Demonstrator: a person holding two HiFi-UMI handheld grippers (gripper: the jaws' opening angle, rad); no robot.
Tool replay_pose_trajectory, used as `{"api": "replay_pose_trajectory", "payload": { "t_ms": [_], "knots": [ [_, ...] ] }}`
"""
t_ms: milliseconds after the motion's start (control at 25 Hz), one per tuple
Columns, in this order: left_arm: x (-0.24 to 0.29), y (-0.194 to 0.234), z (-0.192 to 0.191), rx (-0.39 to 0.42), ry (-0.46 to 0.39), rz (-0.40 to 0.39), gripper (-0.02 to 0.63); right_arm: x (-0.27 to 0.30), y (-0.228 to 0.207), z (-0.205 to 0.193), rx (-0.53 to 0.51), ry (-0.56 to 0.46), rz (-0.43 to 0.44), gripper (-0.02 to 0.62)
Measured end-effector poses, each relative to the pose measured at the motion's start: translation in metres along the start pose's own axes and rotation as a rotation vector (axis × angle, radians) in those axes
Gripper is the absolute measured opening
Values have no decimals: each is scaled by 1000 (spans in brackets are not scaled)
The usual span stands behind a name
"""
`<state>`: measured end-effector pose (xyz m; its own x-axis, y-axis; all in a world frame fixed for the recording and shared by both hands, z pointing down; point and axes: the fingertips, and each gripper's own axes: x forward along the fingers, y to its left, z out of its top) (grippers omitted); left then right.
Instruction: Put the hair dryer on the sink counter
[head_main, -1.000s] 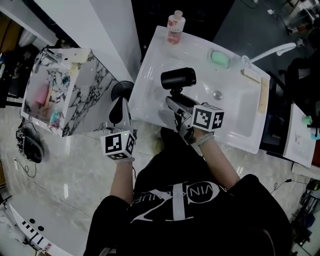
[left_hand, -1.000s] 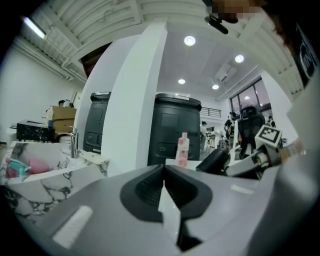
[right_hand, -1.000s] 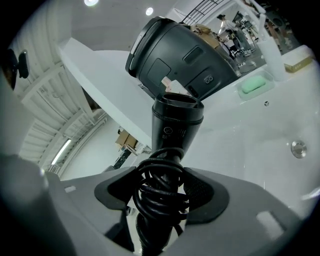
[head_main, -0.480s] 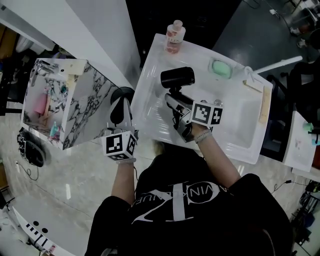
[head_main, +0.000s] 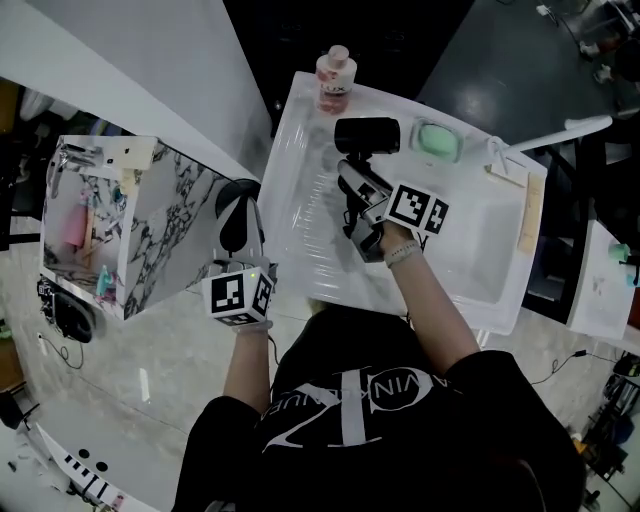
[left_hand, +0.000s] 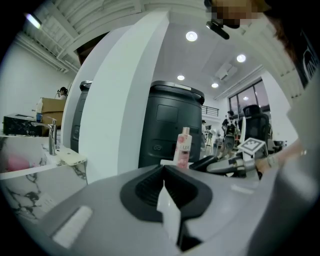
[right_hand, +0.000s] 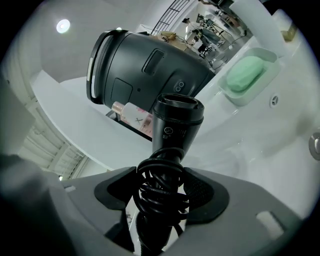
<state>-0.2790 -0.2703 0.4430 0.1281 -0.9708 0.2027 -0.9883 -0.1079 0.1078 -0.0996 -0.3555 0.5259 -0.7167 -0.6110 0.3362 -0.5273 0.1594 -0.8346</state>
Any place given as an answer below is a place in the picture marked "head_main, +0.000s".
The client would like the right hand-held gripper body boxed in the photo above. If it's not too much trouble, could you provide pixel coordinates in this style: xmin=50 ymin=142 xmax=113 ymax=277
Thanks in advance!
xmin=342 ymin=180 xmax=450 ymax=264

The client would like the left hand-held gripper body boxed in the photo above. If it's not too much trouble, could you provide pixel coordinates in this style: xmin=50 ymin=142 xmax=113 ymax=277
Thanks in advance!
xmin=200 ymin=249 xmax=278 ymax=329

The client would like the person's left forearm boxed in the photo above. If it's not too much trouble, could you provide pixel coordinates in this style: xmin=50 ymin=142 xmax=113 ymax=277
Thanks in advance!
xmin=221 ymin=320 xmax=277 ymax=417

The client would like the person's right forearm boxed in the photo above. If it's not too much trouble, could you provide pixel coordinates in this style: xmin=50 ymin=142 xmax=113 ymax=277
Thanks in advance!
xmin=385 ymin=238 xmax=482 ymax=372

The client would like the white sink counter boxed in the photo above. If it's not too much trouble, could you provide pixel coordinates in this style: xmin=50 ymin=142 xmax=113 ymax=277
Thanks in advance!
xmin=257 ymin=70 xmax=549 ymax=337

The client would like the black round stool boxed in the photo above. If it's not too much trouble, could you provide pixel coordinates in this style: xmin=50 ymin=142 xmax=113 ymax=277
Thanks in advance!
xmin=213 ymin=177 xmax=262 ymax=211

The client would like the clear soap dish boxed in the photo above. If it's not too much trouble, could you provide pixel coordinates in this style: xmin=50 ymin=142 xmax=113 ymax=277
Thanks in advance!
xmin=408 ymin=116 xmax=465 ymax=165

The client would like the marble pattern cabinet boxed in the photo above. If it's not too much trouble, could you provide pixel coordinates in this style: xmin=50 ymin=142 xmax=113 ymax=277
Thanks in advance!
xmin=38 ymin=133 xmax=232 ymax=322

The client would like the green soap bar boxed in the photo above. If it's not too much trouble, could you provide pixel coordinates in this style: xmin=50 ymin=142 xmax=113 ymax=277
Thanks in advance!
xmin=416 ymin=123 xmax=459 ymax=160

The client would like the pink shampoo bottle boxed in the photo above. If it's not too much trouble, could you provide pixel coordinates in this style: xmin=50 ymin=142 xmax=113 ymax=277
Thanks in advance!
xmin=314 ymin=44 xmax=358 ymax=116

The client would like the beige wooden strip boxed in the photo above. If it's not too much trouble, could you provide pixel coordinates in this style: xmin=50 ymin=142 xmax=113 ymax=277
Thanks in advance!
xmin=517 ymin=172 xmax=547 ymax=255

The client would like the white faucet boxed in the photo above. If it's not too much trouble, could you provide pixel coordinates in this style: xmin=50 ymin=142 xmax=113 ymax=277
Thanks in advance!
xmin=485 ymin=115 xmax=614 ymax=175

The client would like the black device on floor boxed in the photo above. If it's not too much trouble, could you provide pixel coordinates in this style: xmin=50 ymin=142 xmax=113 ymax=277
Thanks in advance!
xmin=35 ymin=277 xmax=95 ymax=345

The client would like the chrome tap fitting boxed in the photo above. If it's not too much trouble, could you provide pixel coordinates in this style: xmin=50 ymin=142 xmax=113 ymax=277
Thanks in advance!
xmin=48 ymin=143 xmax=107 ymax=187

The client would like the person's black printed t-shirt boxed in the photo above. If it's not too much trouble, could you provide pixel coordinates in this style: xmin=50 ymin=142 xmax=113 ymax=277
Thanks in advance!
xmin=170 ymin=303 xmax=587 ymax=512

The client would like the white side table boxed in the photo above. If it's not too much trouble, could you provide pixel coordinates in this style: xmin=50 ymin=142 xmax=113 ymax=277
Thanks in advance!
xmin=565 ymin=218 xmax=640 ymax=342

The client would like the green cup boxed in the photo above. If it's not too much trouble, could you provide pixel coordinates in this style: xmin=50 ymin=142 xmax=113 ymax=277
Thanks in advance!
xmin=606 ymin=241 xmax=635 ymax=267

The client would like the white board with black stripes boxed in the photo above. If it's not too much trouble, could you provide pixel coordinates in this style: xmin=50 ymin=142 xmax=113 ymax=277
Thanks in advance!
xmin=32 ymin=422 xmax=143 ymax=512

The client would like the black equipment rack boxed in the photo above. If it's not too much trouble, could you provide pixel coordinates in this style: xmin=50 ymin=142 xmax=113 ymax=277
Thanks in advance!
xmin=582 ymin=352 xmax=640 ymax=503

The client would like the white beaded bracelet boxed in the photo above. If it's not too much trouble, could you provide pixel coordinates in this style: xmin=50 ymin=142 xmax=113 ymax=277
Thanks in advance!
xmin=384 ymin=239 xmax=424 ymax=269

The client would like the black floor cable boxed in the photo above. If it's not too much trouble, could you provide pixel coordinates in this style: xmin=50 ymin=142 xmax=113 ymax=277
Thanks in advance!
xmin=518 ymin=348 xmax=604 ymax=402

